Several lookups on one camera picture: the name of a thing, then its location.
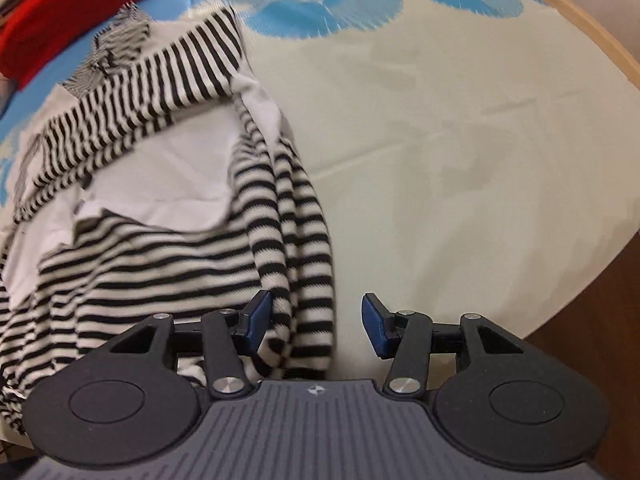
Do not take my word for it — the striped white small garment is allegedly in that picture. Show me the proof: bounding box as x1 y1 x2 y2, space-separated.
1 6 334 431

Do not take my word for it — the blue cream patterned bedsheet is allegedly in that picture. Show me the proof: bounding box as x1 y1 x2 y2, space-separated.
0 0 640 451

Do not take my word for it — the red folded blanket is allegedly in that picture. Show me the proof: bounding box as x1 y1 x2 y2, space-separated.
1 0 139 89

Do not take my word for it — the wooden bed frame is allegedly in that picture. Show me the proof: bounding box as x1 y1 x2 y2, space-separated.
542 0 639 88

